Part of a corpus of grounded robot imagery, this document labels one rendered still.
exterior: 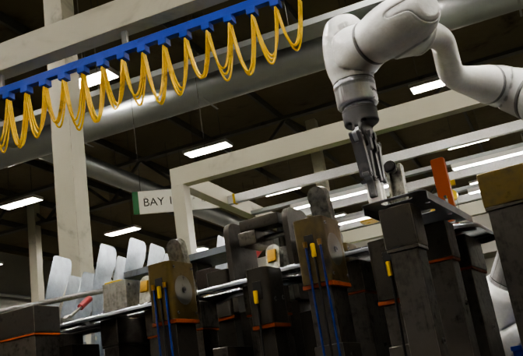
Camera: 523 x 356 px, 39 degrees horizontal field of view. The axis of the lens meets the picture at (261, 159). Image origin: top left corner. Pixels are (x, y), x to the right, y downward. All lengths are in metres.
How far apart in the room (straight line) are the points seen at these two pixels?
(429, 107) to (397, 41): 6.33
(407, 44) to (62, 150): 8.60
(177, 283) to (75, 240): 8.03
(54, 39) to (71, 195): 4.47
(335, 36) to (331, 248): 0.50
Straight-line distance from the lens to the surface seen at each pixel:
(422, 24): 1.49
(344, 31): 1.60
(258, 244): 1.86
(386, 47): 1.52
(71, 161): 9.80
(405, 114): 7.86
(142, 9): 5.12
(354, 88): 1.57
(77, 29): 5.37
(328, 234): 1.32
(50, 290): 6.61
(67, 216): 9.65
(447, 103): 7.82
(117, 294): 2.01
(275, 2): 4.72
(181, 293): 1.52
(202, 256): 2.04
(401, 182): 1.69
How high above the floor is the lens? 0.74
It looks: 18 degrees up
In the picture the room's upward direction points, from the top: 9 degrees counter-clockwise
